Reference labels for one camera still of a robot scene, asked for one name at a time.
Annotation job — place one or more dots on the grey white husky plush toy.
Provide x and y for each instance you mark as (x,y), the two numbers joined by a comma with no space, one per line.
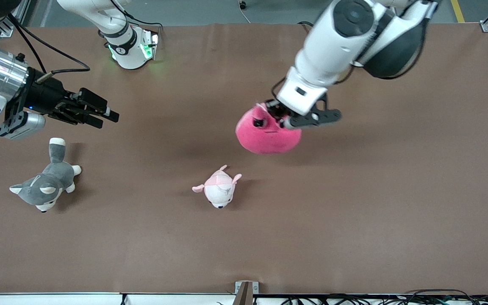
(47,186)

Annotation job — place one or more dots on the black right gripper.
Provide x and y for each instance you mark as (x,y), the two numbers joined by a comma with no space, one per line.
(48,98)

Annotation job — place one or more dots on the brown table cover sheet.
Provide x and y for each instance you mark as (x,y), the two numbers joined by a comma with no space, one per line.
(269,237)

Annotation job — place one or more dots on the hot pink plush toy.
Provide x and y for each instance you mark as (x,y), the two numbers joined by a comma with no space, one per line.
(265,142)

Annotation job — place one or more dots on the white table edge rail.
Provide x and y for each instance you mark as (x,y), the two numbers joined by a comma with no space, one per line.
(57,299)

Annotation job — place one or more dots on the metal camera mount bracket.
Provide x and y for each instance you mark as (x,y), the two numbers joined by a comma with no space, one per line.
(244,292)

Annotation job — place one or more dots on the pale pink white plush toy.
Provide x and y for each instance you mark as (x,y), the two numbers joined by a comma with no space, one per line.
(220,192)

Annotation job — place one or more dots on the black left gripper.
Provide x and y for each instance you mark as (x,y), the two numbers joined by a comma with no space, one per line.
(274,109)

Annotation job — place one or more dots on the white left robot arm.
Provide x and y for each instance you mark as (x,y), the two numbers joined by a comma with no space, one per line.
(333,55)

